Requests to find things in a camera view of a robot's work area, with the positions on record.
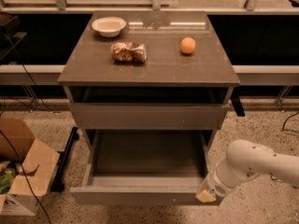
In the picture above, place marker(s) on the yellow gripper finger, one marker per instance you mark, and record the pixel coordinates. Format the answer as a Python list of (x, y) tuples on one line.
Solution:
[(205, 195)]

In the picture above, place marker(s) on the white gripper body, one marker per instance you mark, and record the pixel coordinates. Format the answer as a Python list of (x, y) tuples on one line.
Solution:
[(216, 186)]

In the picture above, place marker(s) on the grey drawer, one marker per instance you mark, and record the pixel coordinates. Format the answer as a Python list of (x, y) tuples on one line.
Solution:
[(144, 168), (148, 117)]

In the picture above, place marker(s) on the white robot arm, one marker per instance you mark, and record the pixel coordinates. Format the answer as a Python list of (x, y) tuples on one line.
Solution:
[(243, 162)]

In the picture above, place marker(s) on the grey top drawer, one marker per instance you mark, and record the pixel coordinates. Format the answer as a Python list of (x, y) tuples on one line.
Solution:
[(148, 117)]

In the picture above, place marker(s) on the grey drawer cabinet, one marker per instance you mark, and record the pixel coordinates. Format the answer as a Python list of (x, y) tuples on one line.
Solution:
[(167, 77)]

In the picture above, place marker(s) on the black table leg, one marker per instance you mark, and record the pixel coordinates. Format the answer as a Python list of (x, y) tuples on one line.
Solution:
[(238, 107)]

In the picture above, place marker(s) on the orange fruit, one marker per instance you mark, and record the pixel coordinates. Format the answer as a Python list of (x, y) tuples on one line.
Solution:
[(187, 45)]

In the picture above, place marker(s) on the black floor bar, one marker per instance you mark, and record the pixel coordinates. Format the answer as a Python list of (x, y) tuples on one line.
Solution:
[(57, 184)]

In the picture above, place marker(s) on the crinkled snack bag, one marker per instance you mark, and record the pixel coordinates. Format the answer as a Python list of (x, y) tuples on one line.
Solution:
[(130, 52)]

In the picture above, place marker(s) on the open cardboard box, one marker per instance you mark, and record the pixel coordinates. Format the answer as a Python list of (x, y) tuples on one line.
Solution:
[(36, 163)]

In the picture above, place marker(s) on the white bowl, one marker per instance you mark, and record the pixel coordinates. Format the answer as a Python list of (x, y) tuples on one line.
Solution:
[(109, 26)]

